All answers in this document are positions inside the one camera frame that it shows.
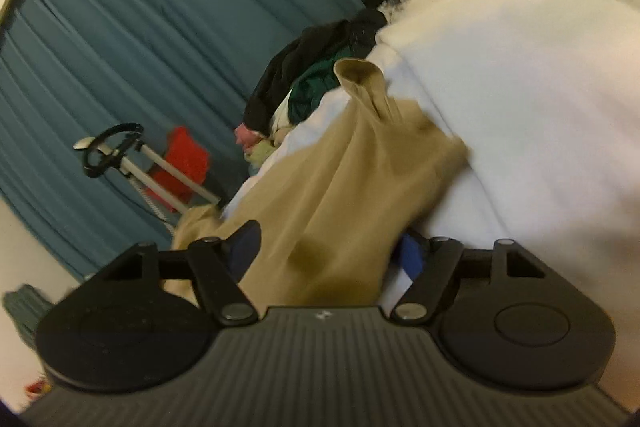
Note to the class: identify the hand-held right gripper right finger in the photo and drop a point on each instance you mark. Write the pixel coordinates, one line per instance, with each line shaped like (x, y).
(409, 257)

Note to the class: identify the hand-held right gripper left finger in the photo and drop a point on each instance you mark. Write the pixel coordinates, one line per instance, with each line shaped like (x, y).
(246, 243)

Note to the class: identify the tan pants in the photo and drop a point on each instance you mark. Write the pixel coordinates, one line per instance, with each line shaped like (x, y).
(345, 187)

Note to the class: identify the red bag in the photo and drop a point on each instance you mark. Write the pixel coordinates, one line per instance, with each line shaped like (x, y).
(182, 167)

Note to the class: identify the pink cloth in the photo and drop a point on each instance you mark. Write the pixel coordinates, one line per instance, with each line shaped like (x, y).
(246, 138)

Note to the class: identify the dark green garment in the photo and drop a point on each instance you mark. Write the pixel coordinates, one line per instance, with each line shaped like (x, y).
(314, 93)

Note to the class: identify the white bed sheet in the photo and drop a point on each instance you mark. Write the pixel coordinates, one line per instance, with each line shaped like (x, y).
(520, 117)

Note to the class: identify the black garment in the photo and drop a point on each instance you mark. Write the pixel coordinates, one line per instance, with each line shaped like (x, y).
(305, 62)

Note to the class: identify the teal knitted cloth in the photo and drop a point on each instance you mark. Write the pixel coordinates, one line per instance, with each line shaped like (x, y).
(24, 307)

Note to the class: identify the teal curtain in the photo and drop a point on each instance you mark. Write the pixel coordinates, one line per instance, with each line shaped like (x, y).
(150, 32)

